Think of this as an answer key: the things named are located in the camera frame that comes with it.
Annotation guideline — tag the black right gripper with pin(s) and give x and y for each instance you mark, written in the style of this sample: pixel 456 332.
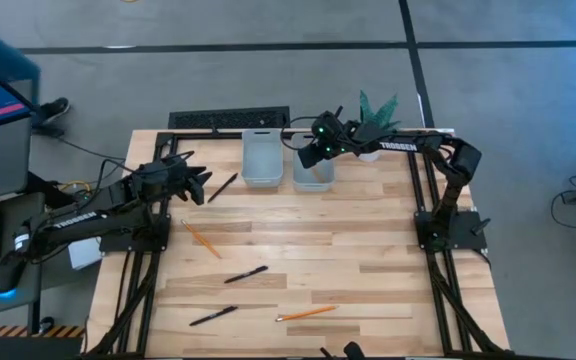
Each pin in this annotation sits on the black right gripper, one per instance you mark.
pixel 333 135

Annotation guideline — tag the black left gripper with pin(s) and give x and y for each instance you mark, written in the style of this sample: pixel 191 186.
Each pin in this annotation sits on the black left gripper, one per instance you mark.
pixel 163 180

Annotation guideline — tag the orange pencil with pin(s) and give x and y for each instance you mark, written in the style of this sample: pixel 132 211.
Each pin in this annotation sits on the orange pencil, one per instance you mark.
pixel 307 313
pixel 319 173
pixel 201 239

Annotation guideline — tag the black pen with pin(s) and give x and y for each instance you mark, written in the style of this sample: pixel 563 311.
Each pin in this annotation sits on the black pen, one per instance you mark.
pixel 213 316
pixel 222 188
pixel 246 274

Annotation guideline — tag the grey plastic bin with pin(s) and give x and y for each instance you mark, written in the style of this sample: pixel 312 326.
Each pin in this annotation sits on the grey plastic bin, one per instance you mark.
pixel 263 165
pixel 304 185

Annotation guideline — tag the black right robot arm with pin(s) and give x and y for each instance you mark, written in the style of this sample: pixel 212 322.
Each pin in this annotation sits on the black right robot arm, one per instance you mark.
pixel 398 146

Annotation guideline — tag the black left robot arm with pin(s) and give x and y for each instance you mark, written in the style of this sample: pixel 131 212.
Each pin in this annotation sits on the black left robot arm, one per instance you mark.
pixel 75 220

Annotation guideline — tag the black keyboard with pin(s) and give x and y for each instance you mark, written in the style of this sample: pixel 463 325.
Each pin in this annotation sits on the black keyboard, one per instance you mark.
pixel 228 119

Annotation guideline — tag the snake plant in white pot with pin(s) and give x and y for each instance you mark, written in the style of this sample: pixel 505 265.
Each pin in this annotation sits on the snake plant in white pot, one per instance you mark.
pixel 380 115

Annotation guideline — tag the white box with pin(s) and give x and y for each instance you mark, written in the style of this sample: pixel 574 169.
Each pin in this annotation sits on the white box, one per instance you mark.
pixel 83 256

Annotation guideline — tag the person's shoe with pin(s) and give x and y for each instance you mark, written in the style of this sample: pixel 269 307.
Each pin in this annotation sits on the person's shoe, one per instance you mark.
pixel 48 131
pixel 55 107

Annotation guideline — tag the black computer mouse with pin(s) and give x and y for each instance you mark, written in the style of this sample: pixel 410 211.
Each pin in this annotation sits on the black computer mouse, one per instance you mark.
pixel 8 272

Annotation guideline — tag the yellow black hazard strip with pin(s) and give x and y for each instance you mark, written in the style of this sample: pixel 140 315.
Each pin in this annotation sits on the yellow black hazard strip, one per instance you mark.
pixel 18 331

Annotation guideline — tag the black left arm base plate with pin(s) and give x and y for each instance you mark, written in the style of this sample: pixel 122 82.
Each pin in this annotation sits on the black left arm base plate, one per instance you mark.
pixel 160 242

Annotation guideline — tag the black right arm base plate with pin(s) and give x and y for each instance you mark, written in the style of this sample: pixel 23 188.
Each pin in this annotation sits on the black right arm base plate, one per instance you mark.
pixel 468 235

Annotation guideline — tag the black table-level camera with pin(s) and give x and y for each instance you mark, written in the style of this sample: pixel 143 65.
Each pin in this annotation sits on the black table-level camera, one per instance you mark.
pixel 354 350

